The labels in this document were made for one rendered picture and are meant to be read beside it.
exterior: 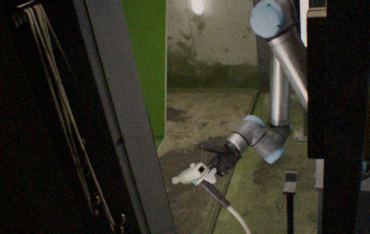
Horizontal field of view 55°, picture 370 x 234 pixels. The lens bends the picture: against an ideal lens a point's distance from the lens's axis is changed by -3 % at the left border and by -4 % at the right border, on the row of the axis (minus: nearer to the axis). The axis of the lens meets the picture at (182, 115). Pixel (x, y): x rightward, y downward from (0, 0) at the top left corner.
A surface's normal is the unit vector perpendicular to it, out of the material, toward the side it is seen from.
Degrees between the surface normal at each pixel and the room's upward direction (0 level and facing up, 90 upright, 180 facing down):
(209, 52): 90
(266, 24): 83
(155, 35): 90
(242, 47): 90
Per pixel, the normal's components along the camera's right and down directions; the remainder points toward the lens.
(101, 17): 0.93, 0.01
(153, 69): -0.29, 0.49
